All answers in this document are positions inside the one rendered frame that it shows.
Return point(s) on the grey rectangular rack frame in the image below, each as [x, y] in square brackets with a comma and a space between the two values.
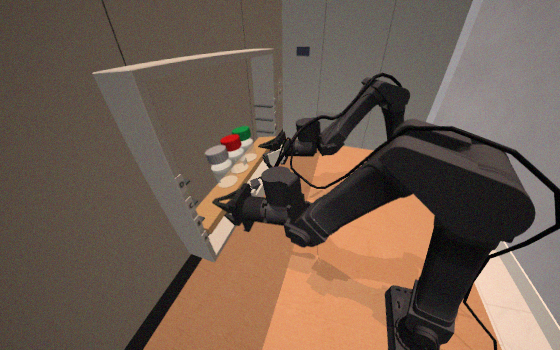
[128, 98]

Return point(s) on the white bottle with green cap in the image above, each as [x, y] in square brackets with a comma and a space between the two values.
[247, 142]

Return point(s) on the white bottle with red cap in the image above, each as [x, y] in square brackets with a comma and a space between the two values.
[236, 153]

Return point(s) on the pale grey bottle with grey ribbed cap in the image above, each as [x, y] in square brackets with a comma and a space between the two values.
[222, 166]

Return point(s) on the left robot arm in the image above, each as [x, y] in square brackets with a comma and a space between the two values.
[481, 199]

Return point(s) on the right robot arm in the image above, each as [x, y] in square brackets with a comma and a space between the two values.
[338, 131]

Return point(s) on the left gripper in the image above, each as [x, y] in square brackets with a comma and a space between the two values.
[246, 206]

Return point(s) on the light brown wooden board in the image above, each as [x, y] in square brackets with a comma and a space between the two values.
[213, 214]

